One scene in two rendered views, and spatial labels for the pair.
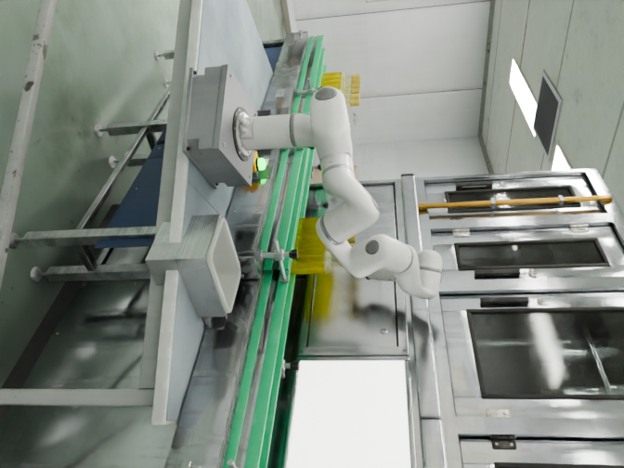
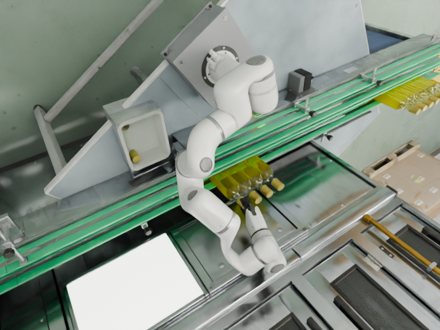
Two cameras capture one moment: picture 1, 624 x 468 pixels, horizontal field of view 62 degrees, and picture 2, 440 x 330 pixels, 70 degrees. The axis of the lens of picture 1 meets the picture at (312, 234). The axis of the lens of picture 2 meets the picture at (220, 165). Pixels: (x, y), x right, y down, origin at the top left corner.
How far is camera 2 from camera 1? 92 cm
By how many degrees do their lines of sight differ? 37
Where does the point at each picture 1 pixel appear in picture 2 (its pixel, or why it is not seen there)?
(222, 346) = (119, 185)
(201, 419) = (65, 207)
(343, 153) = (228, 113)
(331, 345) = (188, 242)
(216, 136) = (179, 54)
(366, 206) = (190, 160)
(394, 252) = (200, 211)
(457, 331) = (265, 317)
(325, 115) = (230, 74)
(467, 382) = not seen: outside the picture
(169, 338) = (80, 155)
